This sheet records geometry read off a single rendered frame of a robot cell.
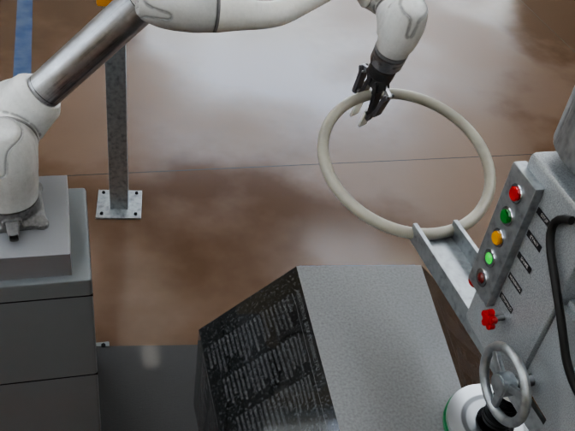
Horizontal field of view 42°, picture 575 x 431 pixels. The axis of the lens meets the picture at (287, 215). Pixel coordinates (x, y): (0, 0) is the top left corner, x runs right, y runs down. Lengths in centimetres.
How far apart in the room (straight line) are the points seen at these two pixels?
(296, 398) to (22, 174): 87
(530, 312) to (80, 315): 126
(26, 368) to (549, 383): 149
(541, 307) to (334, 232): 223
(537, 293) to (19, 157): 126
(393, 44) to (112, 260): 177
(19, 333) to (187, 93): 243
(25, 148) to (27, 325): 50
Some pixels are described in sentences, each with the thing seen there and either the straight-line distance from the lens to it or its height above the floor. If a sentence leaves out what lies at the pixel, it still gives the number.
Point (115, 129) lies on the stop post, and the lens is 324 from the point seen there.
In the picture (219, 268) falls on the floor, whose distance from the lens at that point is 324.
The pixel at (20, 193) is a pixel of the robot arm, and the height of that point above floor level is 101.
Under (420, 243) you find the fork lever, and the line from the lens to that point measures 184.
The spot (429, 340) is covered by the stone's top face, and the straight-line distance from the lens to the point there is 194.
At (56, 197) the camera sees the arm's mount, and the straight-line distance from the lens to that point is 219.
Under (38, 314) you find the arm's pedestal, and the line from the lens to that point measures 215.
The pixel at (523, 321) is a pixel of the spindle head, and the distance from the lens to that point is 140.
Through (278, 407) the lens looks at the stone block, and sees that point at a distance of 185.
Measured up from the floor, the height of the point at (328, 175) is 115.
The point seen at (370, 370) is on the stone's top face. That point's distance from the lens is 183.
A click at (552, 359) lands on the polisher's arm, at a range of 137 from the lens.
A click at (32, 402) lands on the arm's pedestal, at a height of 30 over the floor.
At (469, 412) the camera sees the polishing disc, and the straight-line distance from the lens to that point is 178.
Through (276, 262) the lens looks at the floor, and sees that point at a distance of 330.
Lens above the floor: 227
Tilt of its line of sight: 40 degrees down
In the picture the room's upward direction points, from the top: 9 degrees clockwise
